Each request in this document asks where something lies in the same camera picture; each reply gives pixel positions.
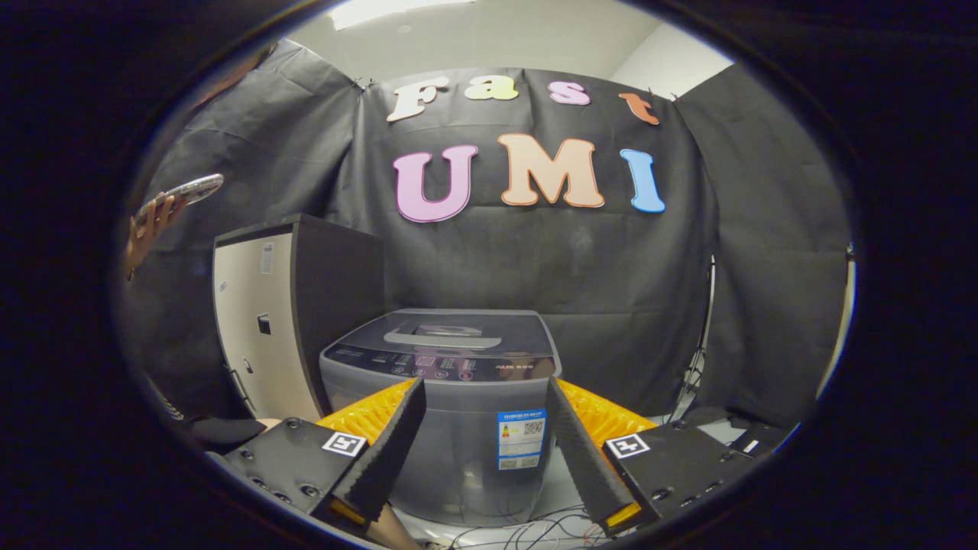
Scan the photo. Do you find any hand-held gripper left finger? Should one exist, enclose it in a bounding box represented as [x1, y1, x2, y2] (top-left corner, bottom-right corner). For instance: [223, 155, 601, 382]
[225, 377, 427, 537]

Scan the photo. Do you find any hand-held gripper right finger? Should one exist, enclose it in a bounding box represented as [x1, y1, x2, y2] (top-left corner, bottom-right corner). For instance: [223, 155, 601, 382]
[545, 376, 757, 537]

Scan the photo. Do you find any grey washing machine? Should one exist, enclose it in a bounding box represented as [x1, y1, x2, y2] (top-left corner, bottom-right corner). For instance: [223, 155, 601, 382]
[319, 309, 562, 528]

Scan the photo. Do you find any smartphone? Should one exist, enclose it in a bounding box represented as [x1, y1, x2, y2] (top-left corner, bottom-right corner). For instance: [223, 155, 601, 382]
[138, 173, 225, 218]

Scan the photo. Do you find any person's bare leg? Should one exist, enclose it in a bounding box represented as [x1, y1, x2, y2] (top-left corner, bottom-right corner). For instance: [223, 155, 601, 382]
[371, 504, 421, 550]

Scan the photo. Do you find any black and cream cabinet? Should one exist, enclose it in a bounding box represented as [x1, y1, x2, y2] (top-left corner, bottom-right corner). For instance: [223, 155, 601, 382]
[212, 214, 385, 422]

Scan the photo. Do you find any black light stand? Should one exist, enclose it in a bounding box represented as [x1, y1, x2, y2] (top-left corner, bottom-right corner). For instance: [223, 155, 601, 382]
[665, 256, 717, 421]

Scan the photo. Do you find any black backdrop cloth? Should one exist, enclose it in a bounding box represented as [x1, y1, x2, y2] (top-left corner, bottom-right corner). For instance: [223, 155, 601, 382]
[118, 38, 853, 429]

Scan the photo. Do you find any ceiling light panel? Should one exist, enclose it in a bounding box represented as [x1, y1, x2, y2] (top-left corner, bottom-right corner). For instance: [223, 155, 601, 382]
[329, 0, 474, 31]

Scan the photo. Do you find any bundle of floor cables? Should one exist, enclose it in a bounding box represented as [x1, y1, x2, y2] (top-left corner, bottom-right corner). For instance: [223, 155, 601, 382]
[447, 504, 612, 550]

